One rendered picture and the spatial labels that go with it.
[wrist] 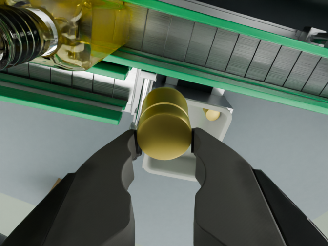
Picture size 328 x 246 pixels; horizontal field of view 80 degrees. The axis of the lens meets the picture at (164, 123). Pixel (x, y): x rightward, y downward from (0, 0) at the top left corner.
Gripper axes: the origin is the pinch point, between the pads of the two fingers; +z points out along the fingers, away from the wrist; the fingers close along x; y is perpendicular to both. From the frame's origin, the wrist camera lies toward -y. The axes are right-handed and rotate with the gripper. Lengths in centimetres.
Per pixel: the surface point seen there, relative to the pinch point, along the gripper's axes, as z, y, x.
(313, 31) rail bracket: 22.9, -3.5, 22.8
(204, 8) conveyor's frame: 24.9, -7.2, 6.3
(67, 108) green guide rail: 16.7, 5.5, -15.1
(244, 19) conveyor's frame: 24.9, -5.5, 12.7
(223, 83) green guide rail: 16.4, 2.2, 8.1
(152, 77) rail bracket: 16.0, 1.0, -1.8
